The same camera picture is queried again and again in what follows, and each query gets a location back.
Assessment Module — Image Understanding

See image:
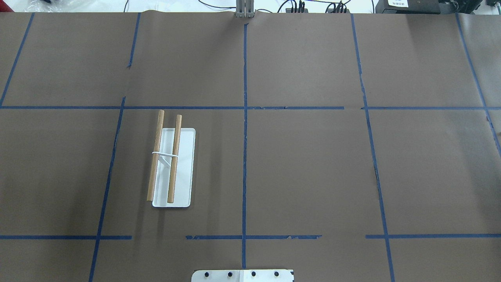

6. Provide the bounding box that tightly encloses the white wooden towel rack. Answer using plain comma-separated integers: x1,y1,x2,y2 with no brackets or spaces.
147,110,196,208

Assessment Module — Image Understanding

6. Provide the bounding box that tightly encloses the brown paper table cover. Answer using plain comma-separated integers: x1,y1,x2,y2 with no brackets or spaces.
1,11,500,282

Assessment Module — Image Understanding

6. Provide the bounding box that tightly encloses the black usb hub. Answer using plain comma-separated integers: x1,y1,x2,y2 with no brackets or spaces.
286,7,308,14

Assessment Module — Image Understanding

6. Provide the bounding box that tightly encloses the black computer box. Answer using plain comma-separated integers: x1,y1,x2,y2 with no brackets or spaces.
375,0,470,14

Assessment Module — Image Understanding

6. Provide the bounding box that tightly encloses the aluminium frame post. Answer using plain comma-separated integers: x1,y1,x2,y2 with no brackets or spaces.
235,0,255,18

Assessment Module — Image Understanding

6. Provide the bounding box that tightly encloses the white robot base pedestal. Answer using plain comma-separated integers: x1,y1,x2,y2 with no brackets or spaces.
191,269,295,282

